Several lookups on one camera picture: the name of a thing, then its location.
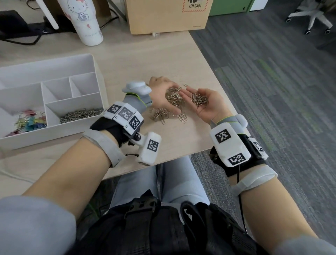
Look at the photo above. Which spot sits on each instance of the person's left hand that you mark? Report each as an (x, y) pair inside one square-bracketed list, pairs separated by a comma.
[(158, 90)]

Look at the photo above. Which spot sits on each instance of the person's right hand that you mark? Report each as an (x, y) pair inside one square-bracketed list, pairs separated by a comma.
[(216, 107)]

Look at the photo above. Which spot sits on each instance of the pile of silver paper clips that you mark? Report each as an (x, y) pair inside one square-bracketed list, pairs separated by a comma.
[(200, 99), (174, 97)]

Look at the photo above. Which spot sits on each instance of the white compartment organizer tray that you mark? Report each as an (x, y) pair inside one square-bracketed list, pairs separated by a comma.
[(39, 68)]

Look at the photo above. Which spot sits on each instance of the colourful binder clips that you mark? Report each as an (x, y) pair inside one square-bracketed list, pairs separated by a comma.
[(29, 123)]

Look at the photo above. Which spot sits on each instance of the person's left forearm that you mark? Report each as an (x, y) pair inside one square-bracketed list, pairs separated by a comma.
[(68, 176)]

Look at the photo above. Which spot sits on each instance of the person's right forearm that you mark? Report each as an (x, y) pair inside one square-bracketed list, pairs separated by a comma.
[(273, 215)]

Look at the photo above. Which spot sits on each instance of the cardboard box with round logo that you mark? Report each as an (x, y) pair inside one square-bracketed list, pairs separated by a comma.
[(162, 18)]

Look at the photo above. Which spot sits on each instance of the person's legs in jeans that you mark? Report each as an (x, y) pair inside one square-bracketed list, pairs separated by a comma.
[(181, 181)]

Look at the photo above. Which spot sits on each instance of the grey knit wristband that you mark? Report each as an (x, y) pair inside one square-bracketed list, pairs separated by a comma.
[(228, 122), (137, 102)]

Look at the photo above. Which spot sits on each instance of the white hand tracker puck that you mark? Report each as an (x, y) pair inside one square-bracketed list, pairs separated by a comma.
[(242, 120), (136, 88)]

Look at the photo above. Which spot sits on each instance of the small clear plastic piece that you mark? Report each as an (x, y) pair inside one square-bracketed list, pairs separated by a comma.
[(155, 34)]

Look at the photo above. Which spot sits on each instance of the grey metal bar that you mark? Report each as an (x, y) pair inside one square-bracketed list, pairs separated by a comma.
[(116, 10)]

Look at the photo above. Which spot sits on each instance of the white cat-print tumbler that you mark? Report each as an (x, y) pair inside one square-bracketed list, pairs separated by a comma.
[(89, 29)]

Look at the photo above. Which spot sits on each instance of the green cabinet with white side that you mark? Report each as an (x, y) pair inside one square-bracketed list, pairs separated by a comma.
[(231, 6)]

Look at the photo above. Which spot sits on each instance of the black power strip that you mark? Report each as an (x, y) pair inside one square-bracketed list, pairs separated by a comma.
[(52, 25)]

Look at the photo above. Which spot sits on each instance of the white office chair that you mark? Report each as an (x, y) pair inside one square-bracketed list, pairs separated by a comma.
[(312, 15)]

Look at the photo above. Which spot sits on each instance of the black waist harness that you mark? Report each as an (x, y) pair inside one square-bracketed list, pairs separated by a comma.
[(157, 231)]

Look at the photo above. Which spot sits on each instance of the grey shirt sleeve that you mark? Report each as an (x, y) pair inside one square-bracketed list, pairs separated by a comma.
[(307, 247), (34, 228)]

